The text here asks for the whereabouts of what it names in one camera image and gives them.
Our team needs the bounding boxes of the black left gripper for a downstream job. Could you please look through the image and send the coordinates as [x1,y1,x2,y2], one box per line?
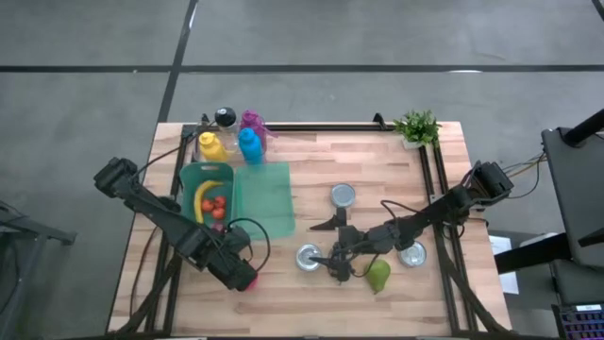
[207,225,259,292]

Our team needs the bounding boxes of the red tomato cluster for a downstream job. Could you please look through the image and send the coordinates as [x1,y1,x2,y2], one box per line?
[201,195,228,221]

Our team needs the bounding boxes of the brown cable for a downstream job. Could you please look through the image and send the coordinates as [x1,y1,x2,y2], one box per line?
[128,225,162,318]

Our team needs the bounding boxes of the pink plastic water bottle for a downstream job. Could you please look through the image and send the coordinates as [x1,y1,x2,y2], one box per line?
[239,110,277,152]

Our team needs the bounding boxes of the green pear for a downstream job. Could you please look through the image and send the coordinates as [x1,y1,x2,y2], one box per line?
[363,258,392,295]

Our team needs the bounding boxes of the dark purple grape bunch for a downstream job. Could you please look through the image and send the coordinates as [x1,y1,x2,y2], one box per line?
[327,257,356,285]

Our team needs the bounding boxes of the labelled tuna can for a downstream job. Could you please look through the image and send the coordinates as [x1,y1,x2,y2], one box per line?
[294,243,323,273]

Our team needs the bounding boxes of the teal plastic bin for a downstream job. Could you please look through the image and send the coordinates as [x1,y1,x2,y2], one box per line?
[177,161,236,237]

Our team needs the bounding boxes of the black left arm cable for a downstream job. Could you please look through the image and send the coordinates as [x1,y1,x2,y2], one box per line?
[226,216,272,274]

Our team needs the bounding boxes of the blue plastic water bottle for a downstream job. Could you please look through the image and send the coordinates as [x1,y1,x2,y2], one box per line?
[237,127,264,165]

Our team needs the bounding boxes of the black equipment cart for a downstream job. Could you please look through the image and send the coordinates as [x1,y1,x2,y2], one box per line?
[490,107,604,308]

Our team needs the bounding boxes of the white paper sheet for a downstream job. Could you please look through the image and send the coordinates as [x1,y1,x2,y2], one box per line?
[488,234,520,297]

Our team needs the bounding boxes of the silver can with green label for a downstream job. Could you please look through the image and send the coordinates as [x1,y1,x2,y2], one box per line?
[329,182,357,210]

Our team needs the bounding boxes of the translucent teal plastic tray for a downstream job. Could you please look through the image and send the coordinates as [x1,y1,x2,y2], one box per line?
[234,161,297,240]

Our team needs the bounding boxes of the dark metal stand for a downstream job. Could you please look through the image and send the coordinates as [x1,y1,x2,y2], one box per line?
[0,201,78,340]

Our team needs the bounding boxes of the silver food can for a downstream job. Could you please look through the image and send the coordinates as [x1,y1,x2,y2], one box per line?
[397,239,428,268]

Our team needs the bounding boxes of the yellow banana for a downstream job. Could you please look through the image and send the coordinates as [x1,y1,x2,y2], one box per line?
[193,179,226,225]

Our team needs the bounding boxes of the small green potted plant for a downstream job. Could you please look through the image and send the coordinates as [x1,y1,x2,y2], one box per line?
[393,109,443,150]

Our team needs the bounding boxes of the black aluminium table frame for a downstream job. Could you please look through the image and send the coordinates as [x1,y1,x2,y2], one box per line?
[110,121,513,337]

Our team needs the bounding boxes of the purple lit keyboard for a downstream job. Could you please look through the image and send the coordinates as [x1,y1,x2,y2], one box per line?
[550,303,604,340]

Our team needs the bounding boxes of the clear bottle with black cap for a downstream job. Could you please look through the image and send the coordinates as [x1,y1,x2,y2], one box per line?
[214,107,239,143]

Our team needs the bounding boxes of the yellow plastic water bottle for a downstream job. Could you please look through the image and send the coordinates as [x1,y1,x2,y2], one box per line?
[197,131,229,163]

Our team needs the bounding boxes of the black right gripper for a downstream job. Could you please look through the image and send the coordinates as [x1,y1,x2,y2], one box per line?
[309,207,367,265]

